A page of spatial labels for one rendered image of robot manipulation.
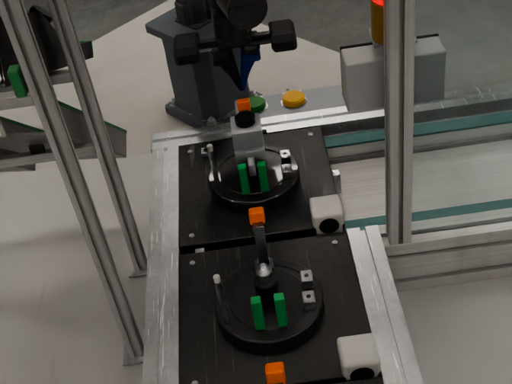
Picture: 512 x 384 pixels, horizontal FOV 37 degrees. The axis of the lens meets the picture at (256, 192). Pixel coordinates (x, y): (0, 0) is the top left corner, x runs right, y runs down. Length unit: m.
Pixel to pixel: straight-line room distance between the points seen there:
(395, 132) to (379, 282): 0.21
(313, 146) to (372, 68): 0.33
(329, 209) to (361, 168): 0.20
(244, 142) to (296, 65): 0.58
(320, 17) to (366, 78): 2.70
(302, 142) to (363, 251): 0.26
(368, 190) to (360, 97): 0.31
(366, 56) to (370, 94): 0.05
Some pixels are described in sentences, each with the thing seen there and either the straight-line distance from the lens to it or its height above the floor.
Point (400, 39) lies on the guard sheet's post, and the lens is 0.88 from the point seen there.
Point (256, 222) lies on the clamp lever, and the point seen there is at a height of 1.06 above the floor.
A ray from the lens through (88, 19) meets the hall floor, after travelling 3.97.
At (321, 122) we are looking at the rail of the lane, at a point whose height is 0.96.
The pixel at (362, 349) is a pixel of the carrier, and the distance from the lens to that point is 0.91.
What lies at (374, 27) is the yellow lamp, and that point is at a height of 1.28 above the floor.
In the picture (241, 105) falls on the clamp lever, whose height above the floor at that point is 1.07.
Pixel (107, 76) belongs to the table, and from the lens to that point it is 1.73.
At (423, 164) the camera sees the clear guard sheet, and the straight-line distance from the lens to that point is 1.00.
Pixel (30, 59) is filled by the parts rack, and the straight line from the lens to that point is 0.80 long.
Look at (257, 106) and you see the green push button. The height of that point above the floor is 0.97.
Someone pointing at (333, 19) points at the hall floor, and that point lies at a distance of 3.59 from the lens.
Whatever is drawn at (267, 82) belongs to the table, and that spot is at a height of 0.86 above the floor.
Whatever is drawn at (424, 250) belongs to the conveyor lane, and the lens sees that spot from 1.09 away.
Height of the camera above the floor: 1.72
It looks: 41 degrees down
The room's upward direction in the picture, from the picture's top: 9 degrees counter-clockwise
